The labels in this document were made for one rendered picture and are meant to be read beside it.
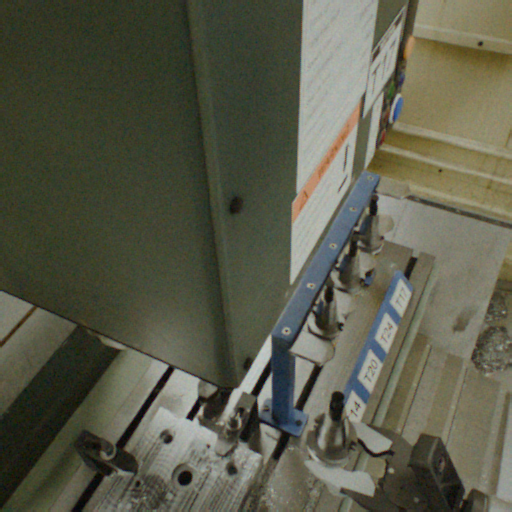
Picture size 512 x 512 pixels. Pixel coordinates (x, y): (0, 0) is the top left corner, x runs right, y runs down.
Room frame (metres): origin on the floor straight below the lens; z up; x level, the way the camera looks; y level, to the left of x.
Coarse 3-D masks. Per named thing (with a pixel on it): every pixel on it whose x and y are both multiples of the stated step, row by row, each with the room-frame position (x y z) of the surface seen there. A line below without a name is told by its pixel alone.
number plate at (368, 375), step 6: (372, 354) 0.66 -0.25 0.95; (366, 360) 0.65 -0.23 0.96; (372, 360) 0.65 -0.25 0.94; (378, 360) 0.66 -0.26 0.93; (366, 366) 0.63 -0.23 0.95; (372, 366) 0.64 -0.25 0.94; (378, 366) 0.65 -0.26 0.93; (360, 372) 0.62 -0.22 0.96; (366, 372) 0.62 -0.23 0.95; (372, 372) 0.63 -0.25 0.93; (378, 372) 0.64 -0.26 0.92; (360, 378) 0.61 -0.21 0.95; (366, 378) 0.61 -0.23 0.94; (372, 378) 0.62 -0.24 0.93; (366, 384) 0.60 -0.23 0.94; (372, 384) 0.61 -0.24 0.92; (372, 390) 0.59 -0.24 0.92
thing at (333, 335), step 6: (312, 312) 0.59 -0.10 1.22; (312, 318) 0.58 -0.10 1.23; (342, 318) 0.57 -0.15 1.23; (312, 324) 0.56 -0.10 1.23; (342, 324) 0.56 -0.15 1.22; (312, 330) 0.55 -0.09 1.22; (318, 330) 0.55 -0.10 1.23; (324, 330) 0.55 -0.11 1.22; (330, 330) 0.55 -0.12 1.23; (336, 330) 0.55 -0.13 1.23; (342, 330) 0.56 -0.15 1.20; (324, 336) 0.54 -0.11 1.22; (330, 336) 0.54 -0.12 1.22; (336, 336) 0.55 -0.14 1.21
